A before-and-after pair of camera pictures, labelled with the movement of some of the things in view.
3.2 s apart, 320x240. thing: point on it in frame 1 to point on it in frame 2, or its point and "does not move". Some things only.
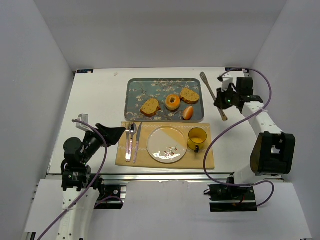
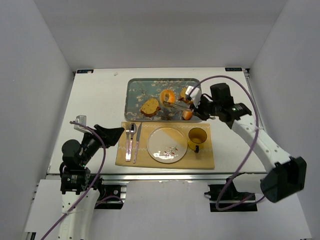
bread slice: [189, 96] does not move
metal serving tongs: [204, 77] to [177, 106]
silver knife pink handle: [137, 139] does not move
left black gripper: [105, 136] does not move
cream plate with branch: [167, 144] does not move
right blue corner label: [233, 69] does not move
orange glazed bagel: [174, 105] to [162, 97]
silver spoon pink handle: [133, 131] does not move
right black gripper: [222, 99] to [200, 110]
